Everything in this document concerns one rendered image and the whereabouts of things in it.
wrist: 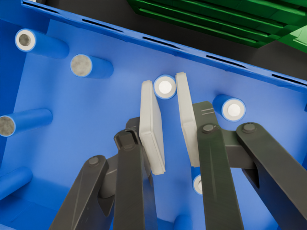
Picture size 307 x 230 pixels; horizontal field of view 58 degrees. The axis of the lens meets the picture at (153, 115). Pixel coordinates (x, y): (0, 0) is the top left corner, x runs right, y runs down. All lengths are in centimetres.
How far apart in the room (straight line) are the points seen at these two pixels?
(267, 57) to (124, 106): 48
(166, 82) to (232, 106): 5
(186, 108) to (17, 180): 20
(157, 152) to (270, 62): 58
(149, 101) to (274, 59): 56
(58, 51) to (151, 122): 15
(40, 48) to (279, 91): 22
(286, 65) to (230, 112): 51
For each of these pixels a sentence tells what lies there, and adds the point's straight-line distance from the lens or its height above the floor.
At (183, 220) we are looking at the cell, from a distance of 29.
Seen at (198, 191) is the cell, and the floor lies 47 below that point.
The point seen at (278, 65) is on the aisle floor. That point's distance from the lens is 71.
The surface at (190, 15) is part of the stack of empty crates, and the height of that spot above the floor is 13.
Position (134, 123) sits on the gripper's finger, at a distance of 17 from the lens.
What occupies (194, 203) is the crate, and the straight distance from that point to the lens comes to 30.
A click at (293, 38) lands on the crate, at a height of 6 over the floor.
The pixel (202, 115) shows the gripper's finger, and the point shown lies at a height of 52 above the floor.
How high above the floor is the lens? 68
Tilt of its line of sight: 81 degrees down
